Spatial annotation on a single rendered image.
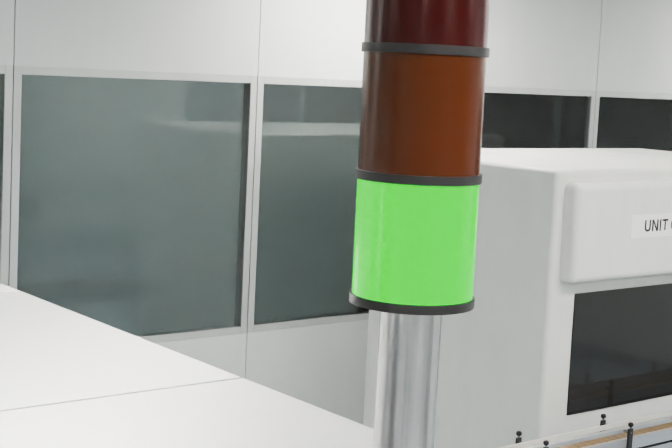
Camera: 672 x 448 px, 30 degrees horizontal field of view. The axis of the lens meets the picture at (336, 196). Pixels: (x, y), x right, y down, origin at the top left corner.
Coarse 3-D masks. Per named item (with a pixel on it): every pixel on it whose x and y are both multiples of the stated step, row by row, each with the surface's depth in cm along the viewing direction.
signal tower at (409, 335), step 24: (384, 48) 48; (408, 48) 47; (432, 48) 47; (456, 48) 47; (480, 48) 48; (384, 312) 50; (408, 312) 48; (432, 312) 48; (456, 312) 49; (384, 336) 50; (408, 336) 50; (432, 336) 50; (384, 360) 50; (408, 360) 50; (432, 360) 50; (384, 384) 50; (408, 384) 50; (432, 384) 50; (384, 408) 50; (408, 408) 50; (432, 408) 50; (384, 432) 50; (408, 432) 50; (432, 432) 51
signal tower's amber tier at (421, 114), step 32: (384, 64) 48; (416, 64) 47; (448, 64) 47; (480, 64) 49; (384, 96) 48; (416, 96) 48; (448, 96) 48; (480, 96) 49; (384, 128) 48; (416, 128) 48; (448, 128) 48; (480, 128) 49; (384, 160) 48; (416, 160) 48; (448, 160) 48; (480, 160) 50
